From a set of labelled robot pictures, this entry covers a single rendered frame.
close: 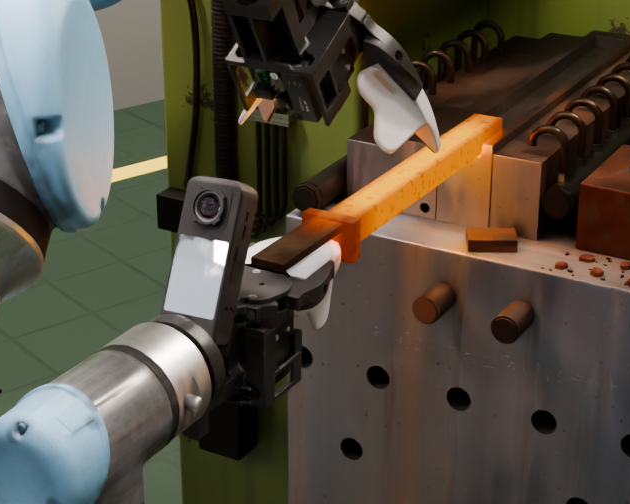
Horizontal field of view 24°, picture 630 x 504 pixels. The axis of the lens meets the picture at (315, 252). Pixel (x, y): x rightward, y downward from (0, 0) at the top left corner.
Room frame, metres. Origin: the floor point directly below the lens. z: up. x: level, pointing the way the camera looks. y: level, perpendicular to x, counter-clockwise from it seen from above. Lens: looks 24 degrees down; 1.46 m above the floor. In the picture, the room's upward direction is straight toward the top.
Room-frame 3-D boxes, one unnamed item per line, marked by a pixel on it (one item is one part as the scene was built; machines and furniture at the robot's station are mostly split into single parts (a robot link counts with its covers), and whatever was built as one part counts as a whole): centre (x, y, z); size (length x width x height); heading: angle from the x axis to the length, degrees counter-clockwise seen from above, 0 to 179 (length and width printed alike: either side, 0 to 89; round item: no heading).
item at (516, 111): (1.45, -0.24, 0.99); 0.42 x 0.05 x 0.01; 150
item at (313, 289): (0.95, 0.02, 1.00); 0.09 x 0.05 x 0.02; 148
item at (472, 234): (1.22, -0.16, 0.92); 0.04 x 0.03 x 0.01; 88
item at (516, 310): (1.15, -0.18, 0.87); 0.04 x 0.03 x 0.03; 150
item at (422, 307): (1.19, -0.11, 0.87); 0.04 x 0.03 x 0.03; 150
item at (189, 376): (0.83, 0.10, 0.99); 0.08 x 0.05 x 0.08; 60
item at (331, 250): (0.99, 0.00, 0.98); 0.09 x 0.03 x 0.06; 148
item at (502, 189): (1.46, -0.22, 0.96); 0.42 x 0.20 x 0.09; 150
